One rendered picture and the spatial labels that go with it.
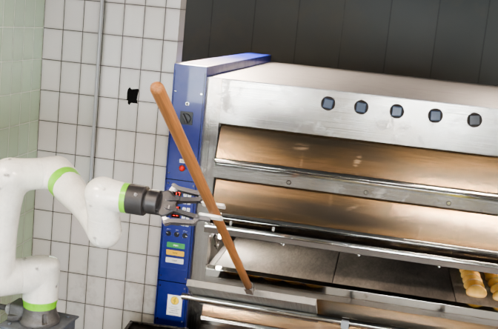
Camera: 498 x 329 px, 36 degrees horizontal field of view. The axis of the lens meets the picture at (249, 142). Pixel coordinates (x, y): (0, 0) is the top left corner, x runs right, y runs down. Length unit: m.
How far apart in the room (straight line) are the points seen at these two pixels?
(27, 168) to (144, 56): 1.17
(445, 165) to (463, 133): 0.16
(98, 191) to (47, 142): 1.60
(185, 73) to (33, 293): 1.27
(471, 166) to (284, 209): 0.87
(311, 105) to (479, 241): 0.97
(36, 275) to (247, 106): 1.28
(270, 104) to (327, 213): 0.57
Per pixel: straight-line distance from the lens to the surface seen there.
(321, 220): 3.63
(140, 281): 3.92
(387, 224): 3.63
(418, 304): 3.74
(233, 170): 3.66
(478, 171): 3.61
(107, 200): 2.35
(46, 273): 2.94
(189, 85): 3.63
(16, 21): 3.65
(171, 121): 1.72
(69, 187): 2.64
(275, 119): 3.59
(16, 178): 2.71
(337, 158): 3.58
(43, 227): 4.03
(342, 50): 6.90
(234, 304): 3.42
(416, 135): 3.56
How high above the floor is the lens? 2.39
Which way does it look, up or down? 9 degrees down
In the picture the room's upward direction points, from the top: 6 degrees clockwise
